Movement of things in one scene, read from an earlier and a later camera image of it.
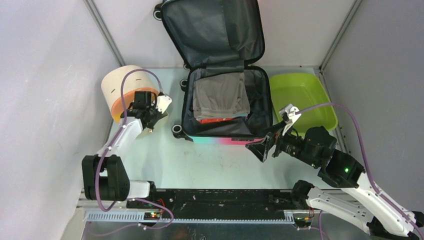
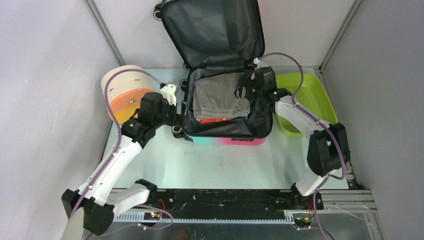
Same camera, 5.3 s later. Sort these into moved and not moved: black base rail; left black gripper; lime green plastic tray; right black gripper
Moved: right black gripper; left black gripper
Not moved: black base rail; lime green plastic tray
